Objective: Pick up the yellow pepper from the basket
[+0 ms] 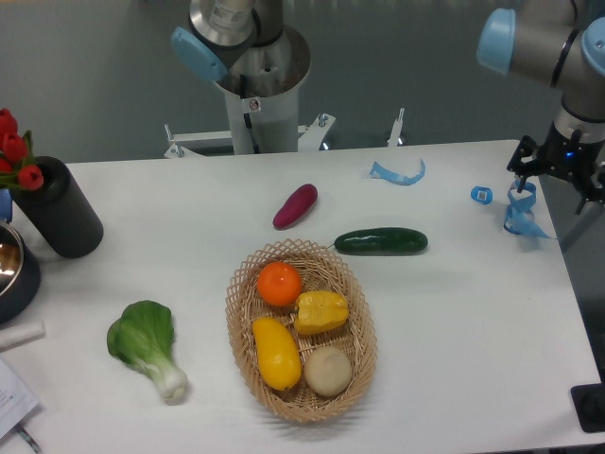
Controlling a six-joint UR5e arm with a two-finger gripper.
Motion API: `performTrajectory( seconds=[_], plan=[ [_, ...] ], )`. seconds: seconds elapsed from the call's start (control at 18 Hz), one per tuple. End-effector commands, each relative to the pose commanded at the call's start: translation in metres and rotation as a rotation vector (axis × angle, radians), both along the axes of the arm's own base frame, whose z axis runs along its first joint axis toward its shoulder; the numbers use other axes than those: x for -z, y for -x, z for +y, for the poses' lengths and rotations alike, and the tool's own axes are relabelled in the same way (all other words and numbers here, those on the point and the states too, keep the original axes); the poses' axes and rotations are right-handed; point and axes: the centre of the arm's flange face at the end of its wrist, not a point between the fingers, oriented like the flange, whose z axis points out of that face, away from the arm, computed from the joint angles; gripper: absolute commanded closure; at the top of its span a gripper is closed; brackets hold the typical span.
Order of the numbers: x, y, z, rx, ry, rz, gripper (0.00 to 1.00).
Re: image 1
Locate crumpled blue ribbon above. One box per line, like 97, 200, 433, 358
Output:
503, 180, 555, 239

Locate robot base pedestal column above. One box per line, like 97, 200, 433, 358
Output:
171, 1, 311, 155

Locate green bok choy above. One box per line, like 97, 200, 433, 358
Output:
106, 300, 188, 403

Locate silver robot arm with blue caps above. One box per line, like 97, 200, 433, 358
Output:
476, 1, 604, 204

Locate yellow mango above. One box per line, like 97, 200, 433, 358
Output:
252, 317, 302, 392

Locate dark green cucumber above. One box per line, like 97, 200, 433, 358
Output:
334, 227, 428, 256

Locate purple sweet potato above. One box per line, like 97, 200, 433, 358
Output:
272, 183, 318, 230

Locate blue ribbon strip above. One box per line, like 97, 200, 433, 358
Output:
368, 159, 426, 186

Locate white rolled paper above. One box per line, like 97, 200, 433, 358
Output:
0, 321, 45, 351

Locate yellow bell pepper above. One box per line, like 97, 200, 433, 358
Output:
294, 290, 349, 336

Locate dark metal bowl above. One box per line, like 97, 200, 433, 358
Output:
1, 222, 41, 323

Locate white paper sheet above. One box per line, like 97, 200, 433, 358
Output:
0, 360, 40, 438

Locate small blue tape roll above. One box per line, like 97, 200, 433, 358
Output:
470, 185, 493, 205

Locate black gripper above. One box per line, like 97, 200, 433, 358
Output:
507, 120, 604, 215

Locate beige round bun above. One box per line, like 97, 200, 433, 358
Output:
304, 346, 353, 397

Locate white metal mounting frame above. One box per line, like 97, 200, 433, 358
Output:
164, 107, 406, 159

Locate woven wicker oval basket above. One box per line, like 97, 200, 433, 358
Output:
226, 239, 377, 423

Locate orange fruit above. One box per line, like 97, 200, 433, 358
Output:
256, 262, 303, 306

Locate red tulip flowers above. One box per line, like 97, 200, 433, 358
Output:
1, 108, 44, 191

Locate black device at table edge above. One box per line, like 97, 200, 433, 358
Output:
571, 383, 605, 433

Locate patterned pen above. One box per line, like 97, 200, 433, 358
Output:
14, 424, 43, 454

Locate black cylindrical vase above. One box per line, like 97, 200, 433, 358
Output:
10, 156, 104, 258

